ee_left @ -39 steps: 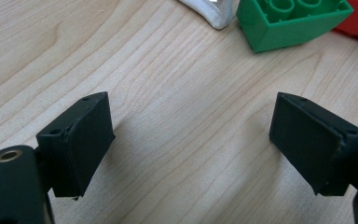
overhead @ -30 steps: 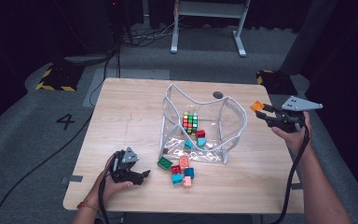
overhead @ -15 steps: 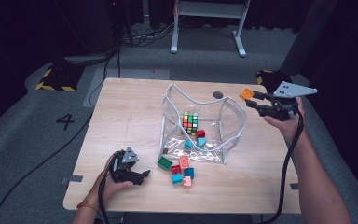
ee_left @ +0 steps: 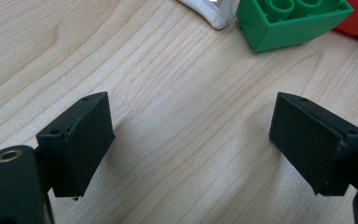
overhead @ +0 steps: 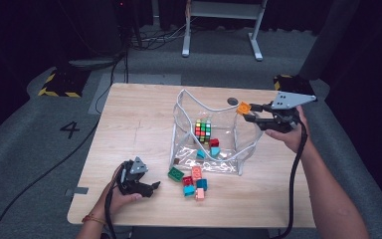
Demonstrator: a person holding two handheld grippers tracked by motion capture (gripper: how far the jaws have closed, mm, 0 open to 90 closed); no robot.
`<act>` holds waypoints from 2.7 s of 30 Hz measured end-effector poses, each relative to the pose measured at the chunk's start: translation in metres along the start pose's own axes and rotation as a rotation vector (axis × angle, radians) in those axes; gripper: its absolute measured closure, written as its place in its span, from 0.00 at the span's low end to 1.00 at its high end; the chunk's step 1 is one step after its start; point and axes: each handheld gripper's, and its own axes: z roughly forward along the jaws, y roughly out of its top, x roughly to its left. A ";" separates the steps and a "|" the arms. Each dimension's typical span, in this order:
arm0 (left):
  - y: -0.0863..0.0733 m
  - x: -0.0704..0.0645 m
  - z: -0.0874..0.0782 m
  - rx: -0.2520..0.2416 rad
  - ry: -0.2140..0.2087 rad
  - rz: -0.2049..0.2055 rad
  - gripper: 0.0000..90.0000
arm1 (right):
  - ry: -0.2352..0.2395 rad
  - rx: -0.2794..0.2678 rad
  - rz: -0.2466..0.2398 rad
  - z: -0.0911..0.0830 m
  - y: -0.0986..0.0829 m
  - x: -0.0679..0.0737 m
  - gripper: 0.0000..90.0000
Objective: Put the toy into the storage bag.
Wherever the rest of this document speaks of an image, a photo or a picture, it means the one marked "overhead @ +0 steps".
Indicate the person's left hand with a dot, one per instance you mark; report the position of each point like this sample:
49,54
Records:
121,203

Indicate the green building block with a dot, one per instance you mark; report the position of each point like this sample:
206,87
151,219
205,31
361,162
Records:
175,174

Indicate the orange building block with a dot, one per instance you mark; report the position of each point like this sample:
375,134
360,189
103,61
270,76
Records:
243,108

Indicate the person's right hand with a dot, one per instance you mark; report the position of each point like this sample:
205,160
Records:
288,139

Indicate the black yellow striped base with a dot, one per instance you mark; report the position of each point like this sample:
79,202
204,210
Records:
63,83
291,84

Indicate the dark equipment stand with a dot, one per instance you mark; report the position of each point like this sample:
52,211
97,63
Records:
93,63

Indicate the red building block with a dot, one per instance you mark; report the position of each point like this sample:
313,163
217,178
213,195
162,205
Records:
214,143
188,181

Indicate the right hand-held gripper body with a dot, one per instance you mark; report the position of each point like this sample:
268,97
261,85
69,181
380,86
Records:
291,99

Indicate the salmon building block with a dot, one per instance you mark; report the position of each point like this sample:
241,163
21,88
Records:
196,173

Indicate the grey pillar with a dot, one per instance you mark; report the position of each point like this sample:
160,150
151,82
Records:
328,40

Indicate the multicolour puzzle cube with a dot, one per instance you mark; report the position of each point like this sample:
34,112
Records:
203,131

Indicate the dark blue building block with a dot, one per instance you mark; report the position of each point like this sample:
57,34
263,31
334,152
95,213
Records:
202,184

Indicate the round grey table grommet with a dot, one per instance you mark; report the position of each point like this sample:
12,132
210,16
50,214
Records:
232,101

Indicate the white metal stand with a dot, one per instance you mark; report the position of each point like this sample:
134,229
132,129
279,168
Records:
225,10

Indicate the cyan building block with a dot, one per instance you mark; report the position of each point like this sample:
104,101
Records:
215,151
189,191
201,154

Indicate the pink building block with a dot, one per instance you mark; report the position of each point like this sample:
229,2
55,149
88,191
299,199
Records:
199,194

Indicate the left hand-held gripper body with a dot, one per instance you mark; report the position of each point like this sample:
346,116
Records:
138,167

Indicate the clear plastic bag white trim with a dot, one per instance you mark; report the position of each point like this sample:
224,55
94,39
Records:
242,139

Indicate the grey tape strip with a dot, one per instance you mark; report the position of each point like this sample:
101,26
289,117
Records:
79,190

